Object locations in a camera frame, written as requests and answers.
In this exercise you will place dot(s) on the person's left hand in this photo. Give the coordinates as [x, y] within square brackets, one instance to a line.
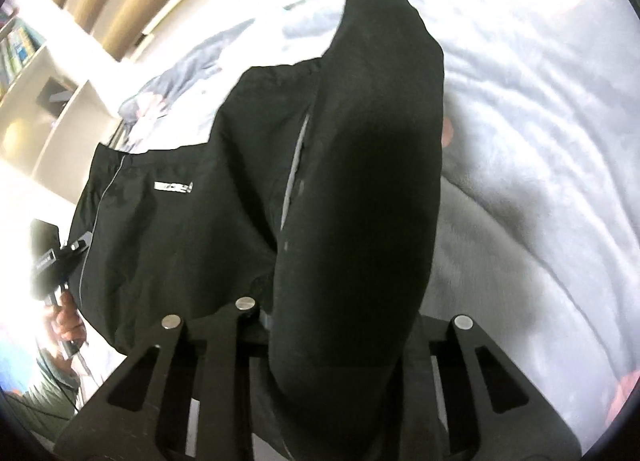
[63, 322]

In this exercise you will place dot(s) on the grey green left sleeve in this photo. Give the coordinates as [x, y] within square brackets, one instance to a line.
[51, 398]

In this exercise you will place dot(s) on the grey floral bed blanket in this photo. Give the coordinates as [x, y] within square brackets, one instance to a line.
[538, 234]

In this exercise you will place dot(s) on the black picture frame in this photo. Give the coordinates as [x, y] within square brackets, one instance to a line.
[54, 96]

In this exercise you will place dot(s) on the black hooded jacket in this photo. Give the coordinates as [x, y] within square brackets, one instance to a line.
[301, 233]

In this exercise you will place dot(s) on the row of books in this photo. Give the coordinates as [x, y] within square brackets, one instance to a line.
[19, 44]

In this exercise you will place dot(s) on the white bookshelf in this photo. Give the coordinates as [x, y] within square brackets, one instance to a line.
[56, 153]

